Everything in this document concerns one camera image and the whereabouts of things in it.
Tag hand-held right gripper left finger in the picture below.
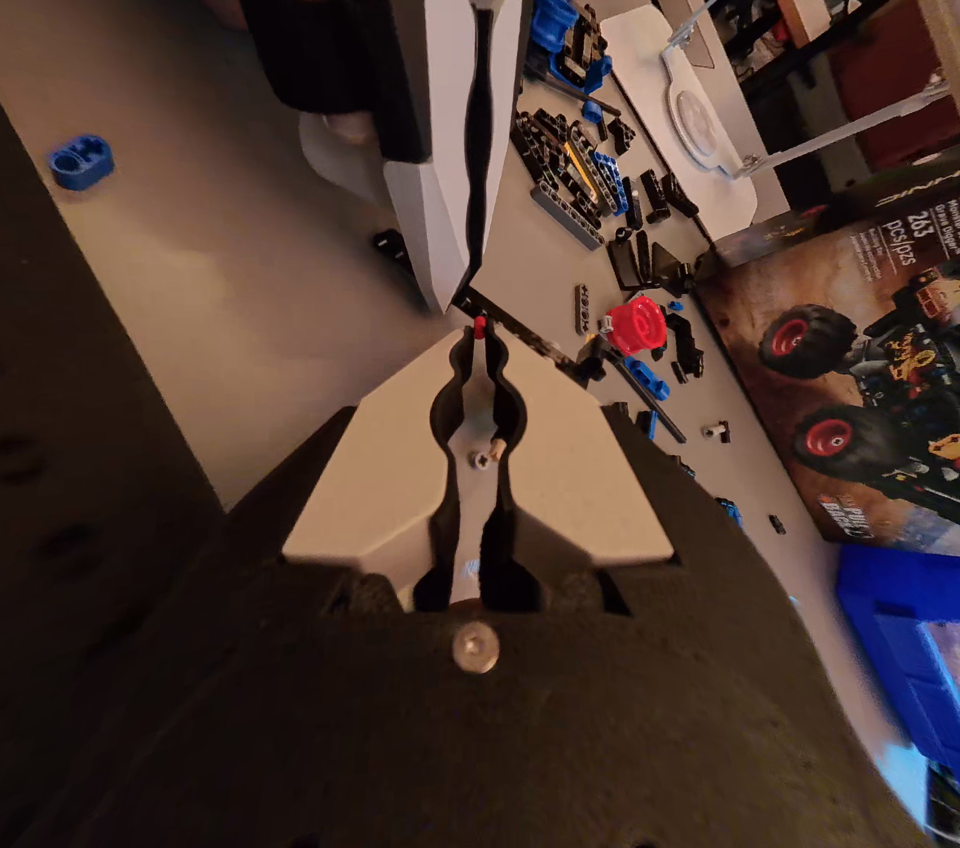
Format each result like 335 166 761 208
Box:
279 329 477 611

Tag small blue two-hole beam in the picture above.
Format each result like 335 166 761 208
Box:
48 133 116 192

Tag red wheel rim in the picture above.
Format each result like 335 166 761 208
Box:
603 296 669 355

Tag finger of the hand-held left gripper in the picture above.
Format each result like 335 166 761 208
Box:
465 0 526 269
382 0 483 317

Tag black curved panel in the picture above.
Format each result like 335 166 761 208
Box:
605 228 647 291

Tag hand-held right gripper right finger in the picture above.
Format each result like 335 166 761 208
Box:
486 325 676 596

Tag blue plastic bin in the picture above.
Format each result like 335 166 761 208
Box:
835 547 960 776

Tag building set box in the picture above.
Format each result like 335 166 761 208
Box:
693 146 960 557

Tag yellow axle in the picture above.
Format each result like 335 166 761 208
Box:
565 142 598 197

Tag pile of black beams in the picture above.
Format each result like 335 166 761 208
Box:
509 108 699 227

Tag long black axle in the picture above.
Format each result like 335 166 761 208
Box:
606 344 688 445

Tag blue frame beam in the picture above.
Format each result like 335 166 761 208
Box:
588 149 630 216

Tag blue wheel rim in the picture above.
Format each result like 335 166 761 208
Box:
530 0 579 53

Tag black perforated panel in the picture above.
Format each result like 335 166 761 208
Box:
0 105 228 848

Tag black beam assembly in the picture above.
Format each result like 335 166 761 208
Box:
373 228 610 386

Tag long grey beam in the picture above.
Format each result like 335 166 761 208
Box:
530 181 606 252

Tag black frame subassembly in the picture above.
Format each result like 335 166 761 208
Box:
558 3 609 77

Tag white booklet stand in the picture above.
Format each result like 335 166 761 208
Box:
598 0 960 243

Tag black bent beam cluster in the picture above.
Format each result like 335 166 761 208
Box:
651 311 707 385

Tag blue angled panel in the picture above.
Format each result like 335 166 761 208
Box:
546 48 613 96

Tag dark grey beam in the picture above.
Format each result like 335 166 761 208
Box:
569 121 613 216

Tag thin black axle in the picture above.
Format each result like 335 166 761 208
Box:
524 63 623 119

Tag blue curved panel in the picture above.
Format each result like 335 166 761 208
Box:
623 356 672 402

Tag black flat panel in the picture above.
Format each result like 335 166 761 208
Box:
651 241 696 295

